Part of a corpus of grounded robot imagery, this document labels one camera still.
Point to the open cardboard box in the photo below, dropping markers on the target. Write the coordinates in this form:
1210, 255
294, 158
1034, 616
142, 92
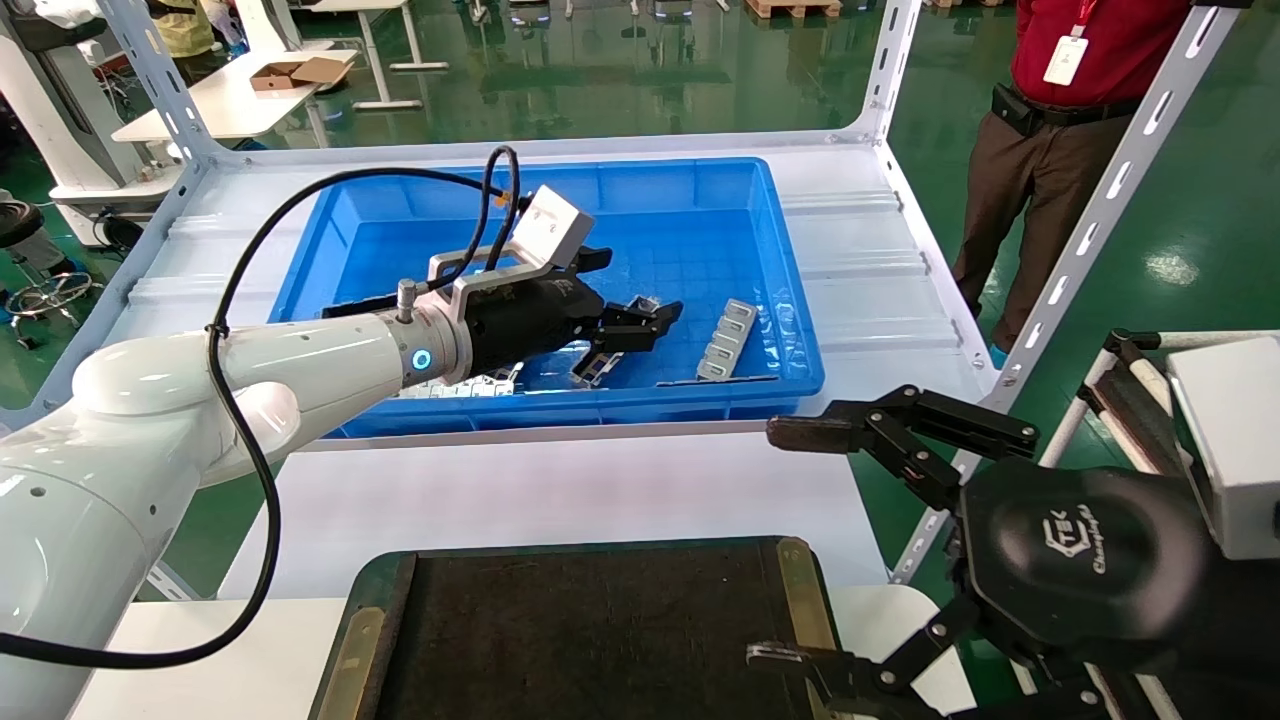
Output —
300, 72

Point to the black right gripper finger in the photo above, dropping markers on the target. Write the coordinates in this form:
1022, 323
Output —
820, 432

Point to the black stool with chrome base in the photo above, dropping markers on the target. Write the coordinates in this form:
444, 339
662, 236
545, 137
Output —
15, 222

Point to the white machine housing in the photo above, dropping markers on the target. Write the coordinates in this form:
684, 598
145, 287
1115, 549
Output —
50, 110

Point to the black felt-lined container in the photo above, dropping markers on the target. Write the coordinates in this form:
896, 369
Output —
600, 630

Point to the long flat slotted metal bracket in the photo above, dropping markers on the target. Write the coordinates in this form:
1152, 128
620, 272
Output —
490, 384

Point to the person in red shirt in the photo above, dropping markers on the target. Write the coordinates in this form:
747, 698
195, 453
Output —
1090, 30

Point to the white desk with pedestal leg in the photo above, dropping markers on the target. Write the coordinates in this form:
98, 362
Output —
372, 50

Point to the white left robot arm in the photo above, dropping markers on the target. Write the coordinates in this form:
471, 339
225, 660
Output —
150, 420

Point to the dark long metal bracket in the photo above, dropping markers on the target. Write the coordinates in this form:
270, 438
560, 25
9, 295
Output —
350, 308

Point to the short slotted metal bracket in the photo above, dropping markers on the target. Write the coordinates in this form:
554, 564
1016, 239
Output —
728, 340

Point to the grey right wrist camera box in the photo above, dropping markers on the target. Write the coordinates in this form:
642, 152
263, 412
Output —
1235, 450

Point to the dark mobile robot base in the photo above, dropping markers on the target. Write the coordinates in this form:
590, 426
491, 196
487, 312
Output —
530, 12
675, 10

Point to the wooden pallet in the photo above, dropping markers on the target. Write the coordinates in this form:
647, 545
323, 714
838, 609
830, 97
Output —
790, 8

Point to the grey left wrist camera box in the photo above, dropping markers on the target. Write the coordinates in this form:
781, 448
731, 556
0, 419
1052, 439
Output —
552, 225

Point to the thin metal strip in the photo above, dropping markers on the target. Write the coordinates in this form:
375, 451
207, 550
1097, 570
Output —
720, 381

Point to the white slotted-angle shelf rack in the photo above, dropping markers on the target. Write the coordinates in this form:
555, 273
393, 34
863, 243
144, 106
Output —
870, 290

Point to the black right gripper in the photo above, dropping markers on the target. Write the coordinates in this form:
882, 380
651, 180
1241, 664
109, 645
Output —
1090, 560

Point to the person in yellow clothes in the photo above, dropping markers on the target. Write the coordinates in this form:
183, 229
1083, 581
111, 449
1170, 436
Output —
188, 25

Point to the white pipe cart frame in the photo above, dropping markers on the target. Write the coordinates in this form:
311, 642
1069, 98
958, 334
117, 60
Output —
1070, 420

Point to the channel metal bracket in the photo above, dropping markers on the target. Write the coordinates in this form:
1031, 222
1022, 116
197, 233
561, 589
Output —
595, 370

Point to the blue plastic bin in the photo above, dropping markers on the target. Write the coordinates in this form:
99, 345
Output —
680, 230

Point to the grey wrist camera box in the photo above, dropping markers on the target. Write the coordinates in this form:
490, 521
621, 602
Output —
552, 225
1235, 450

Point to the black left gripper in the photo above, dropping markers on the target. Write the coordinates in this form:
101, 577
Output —
520, 320

